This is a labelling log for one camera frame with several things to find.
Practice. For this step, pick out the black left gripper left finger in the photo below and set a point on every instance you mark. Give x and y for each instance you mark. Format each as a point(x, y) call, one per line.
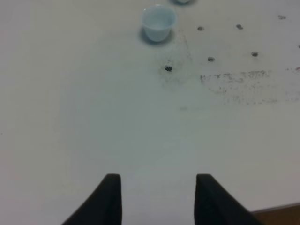
point(103, 206)

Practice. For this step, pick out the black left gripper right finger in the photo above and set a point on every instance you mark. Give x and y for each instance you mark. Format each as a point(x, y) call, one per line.
point(215, 206)

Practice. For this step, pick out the near light blue teacup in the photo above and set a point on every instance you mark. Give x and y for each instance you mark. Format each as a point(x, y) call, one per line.
point(157, 22)

